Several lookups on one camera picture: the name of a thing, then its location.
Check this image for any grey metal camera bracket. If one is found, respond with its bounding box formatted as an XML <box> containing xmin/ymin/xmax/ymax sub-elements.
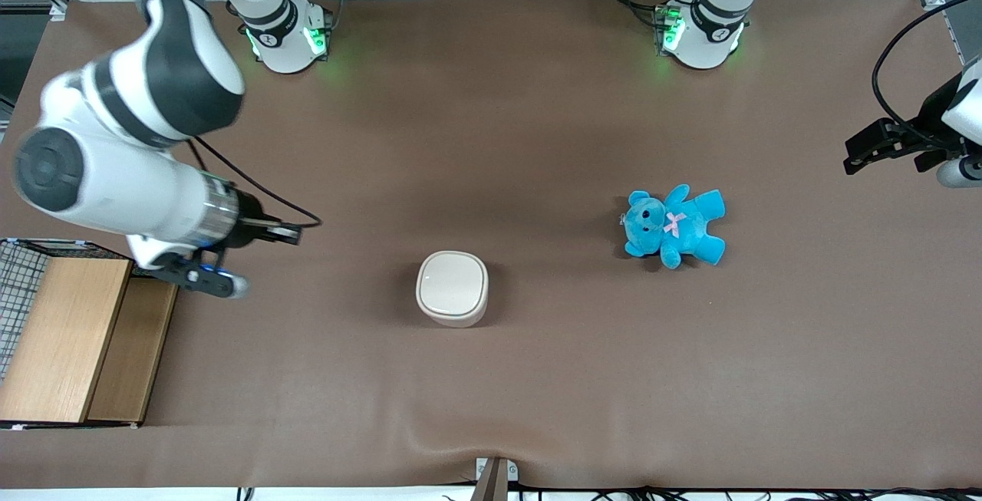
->
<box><xmin>470</xmin><ymin>457</ymin><xmax>519</xmax><ymax>501</ymax></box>

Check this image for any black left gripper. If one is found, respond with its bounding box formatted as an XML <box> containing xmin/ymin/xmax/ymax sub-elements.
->
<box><xmin>843</xmin><ymin>71</ymin><xmax>966</xmax><ymax>176</ymax></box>

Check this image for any blue teddy bear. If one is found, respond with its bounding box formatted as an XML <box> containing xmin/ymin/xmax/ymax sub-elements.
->
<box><xmin>621</xmin><ymin>184</ymin><xmax>727</xmax><ymax>270</ymax></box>

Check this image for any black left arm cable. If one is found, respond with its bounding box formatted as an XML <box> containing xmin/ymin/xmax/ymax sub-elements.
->
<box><xmin>872</xmin><ymin>0</ymin><xmax>982</xmax><ymax>143</ymax></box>

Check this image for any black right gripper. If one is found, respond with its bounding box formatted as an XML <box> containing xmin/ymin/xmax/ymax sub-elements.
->
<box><xmin>222</xmin><ymin>190</ymin><xmax>303</xmax><ymax>251</ymax></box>

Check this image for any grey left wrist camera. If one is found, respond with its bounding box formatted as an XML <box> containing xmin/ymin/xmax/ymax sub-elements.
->
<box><xmin>935</xmin><ymin>156</ymin><xmax>982</xmax><ymax>190</ymax></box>

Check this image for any wooden shelf with wire grid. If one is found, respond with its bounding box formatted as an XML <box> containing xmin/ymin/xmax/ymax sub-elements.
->
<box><xmin>0</xmin><ymin>238</ymin><xmax>180</xmax><ymax>431</ymax></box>

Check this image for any white lidded trash can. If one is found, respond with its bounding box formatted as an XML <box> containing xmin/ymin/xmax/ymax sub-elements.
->
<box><xmin>415</xmin><ymin>251</ymin><xmax>490</xmax><ymax>328</ymax></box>

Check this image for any brown table mat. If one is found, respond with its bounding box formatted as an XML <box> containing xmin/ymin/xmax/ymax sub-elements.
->
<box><xmin>0</xmin><ymin>0</ymin><xmax>982</xmax><ymax>491</ymax></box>

